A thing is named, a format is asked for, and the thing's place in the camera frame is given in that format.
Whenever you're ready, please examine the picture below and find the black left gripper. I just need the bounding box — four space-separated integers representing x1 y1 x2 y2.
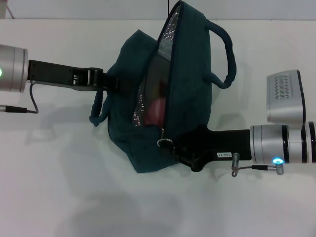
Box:
27 60 140 94

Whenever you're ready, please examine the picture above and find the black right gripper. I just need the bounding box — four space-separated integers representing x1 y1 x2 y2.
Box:
159 125 253 173

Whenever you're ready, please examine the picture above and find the pink peach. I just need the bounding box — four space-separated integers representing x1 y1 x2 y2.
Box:
145 97 165 126

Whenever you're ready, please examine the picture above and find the dark teal insulated lunch bag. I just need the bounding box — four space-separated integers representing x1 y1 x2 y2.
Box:
89 0 237 174

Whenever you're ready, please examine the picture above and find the left arm grey cable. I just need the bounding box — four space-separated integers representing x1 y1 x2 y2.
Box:
0 82 40 115

